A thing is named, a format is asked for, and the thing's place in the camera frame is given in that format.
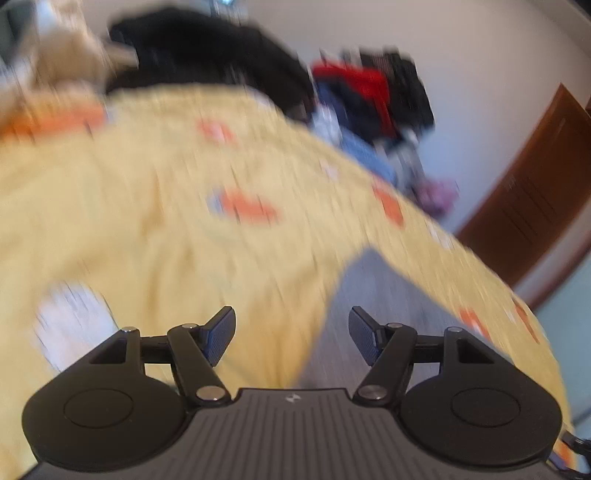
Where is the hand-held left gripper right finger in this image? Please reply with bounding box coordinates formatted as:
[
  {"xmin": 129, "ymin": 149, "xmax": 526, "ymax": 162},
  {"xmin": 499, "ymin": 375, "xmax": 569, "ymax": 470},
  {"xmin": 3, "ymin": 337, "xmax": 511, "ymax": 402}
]
[{"xmin": 348, "ymin": 306, "xmax": 497, "ymax": 408}]

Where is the pale panel with flower decals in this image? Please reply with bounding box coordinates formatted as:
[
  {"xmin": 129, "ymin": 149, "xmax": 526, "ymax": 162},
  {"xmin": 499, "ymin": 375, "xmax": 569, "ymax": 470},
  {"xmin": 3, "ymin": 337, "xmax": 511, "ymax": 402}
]
[{"xmin": 531, "ymin": 256, "xmax": 591, "ymax": 416}]

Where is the blue knitted cloth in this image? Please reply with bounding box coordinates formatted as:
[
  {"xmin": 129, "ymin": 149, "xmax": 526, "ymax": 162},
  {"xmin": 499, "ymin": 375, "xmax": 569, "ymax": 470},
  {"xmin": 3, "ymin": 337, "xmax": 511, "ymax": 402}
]
[{"xmin": 339, "ymin": 136, "xmax": 399, "ymax": 185}]

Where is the black garment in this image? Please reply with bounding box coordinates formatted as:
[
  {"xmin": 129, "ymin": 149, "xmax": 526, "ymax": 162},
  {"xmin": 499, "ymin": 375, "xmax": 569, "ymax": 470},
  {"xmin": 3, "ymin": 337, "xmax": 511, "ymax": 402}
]
[{"xmin": 358, "ymin": 51, "xmax": 437, "ymax": 139}]

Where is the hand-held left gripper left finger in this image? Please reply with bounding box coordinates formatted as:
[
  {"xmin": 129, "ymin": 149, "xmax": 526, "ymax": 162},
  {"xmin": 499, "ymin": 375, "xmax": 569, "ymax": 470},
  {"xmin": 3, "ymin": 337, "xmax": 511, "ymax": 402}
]
[{"xmin": 90, "ymin": 306, "xmax": 236, "ymax": 408}]

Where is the yellow printed blanket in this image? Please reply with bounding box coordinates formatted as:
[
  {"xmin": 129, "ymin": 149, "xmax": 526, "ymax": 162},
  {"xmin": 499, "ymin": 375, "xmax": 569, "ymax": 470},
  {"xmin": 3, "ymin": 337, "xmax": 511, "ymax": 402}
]
[{"xmin": 0, "ymin": 85, "xmax": 578, "ymax": 480}]

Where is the grey sweater with navy sleeves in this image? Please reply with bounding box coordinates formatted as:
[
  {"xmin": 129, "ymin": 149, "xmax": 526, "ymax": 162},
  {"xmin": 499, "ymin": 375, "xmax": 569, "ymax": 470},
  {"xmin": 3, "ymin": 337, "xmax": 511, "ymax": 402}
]
[{"xmin": 295, "ymin": 247, "xmax": 492, "ymax": 398}]

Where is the beige cloth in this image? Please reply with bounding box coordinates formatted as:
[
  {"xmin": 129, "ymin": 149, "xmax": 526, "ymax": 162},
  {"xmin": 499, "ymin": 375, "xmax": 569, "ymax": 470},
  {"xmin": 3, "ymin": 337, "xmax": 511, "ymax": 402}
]
[{"xmin": 0, "ymin": 0, "xmax": 141, "ymax": 100}]

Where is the pink plastic bag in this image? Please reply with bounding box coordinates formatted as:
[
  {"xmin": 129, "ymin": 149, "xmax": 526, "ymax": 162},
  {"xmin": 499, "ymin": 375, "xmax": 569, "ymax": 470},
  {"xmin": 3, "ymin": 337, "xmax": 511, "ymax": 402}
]
[{"xmin": 413, "ymin": 178, "xmax": 462, "ymax": 219}]

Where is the pile of black clothes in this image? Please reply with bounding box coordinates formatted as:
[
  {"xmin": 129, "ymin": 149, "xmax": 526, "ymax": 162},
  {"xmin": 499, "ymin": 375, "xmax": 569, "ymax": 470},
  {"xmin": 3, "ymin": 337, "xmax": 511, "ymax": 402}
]
[{"xmin": 105, "ymin": 8, "xmax": 317, "ymax": 125}]

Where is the brown wooden door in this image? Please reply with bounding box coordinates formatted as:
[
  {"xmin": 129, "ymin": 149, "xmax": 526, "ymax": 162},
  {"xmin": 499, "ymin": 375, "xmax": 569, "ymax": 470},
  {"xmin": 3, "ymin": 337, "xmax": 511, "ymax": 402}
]
[{"xmin": 455, "ymin": 82, "xmax": 591, "ymax": 311}]

